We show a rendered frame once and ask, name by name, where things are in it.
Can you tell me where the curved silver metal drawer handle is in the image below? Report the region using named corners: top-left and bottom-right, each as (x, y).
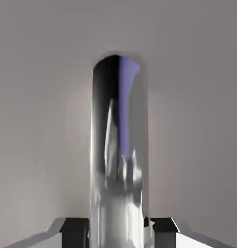
top-left (88, 54), bottom-right (150, 248)

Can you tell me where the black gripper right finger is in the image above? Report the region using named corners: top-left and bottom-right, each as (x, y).
top-left (144, 216), bottom-right (234, 248)

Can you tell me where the grey painted drawer front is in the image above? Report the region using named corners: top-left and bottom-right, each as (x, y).
top-left (0, 0), bottom-right (237, 248)

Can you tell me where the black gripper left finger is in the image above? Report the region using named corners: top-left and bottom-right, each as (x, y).
top-left (3, 217), bottom-right (90, 248)

